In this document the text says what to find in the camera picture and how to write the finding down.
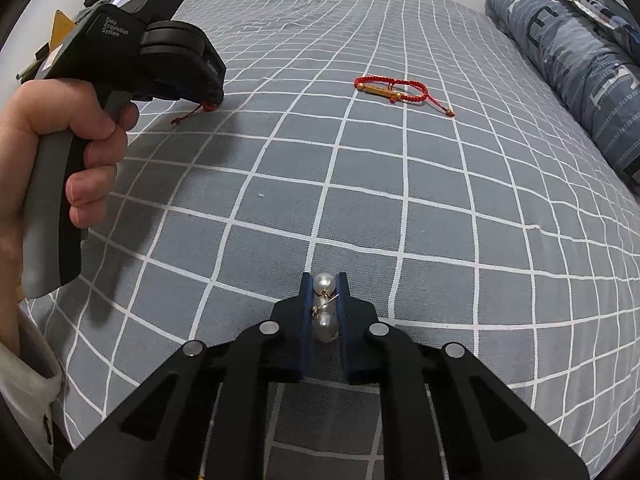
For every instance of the orange cardboard box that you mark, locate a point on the orange cardboard box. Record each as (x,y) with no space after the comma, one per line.
(62,27)

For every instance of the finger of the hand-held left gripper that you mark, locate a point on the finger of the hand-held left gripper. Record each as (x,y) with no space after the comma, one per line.
(207,97)

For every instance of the pearl earrings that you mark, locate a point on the pearl earrings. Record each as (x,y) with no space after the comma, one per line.
(325,327)

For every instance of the person's left forearm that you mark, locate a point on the person's left forearm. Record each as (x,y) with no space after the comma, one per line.
(25,375)

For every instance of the person's left hand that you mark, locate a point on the person's left hand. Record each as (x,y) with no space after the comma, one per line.
(100,160)

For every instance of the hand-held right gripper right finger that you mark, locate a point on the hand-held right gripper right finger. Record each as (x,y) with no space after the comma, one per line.
(357,345)

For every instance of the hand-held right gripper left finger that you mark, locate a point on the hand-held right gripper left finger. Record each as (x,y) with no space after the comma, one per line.
(290,340)

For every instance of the folded blue patterned quilt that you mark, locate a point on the folded blue patterned quilt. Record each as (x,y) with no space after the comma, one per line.
(565,60)

